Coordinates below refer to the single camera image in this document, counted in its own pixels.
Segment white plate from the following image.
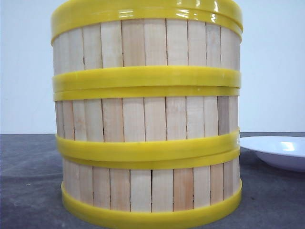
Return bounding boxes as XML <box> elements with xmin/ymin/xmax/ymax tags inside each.
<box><xmin>240</xmin><ymin>136</ymin><xmax>305</xmax><ymax>172</ymax></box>

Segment woven bamboo steamer lid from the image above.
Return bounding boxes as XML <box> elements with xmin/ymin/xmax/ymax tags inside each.
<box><xmin>51</xmin><ymin>0</ymin><xmax>243</xmax><ymax>40</ymax></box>

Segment bamboo steamer drawer yellow rims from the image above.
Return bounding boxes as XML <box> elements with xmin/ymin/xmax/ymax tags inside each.
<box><xmin>52</xmin><ymin>85</ymin><xmax>241</xmax><ymax>163</ymax></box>

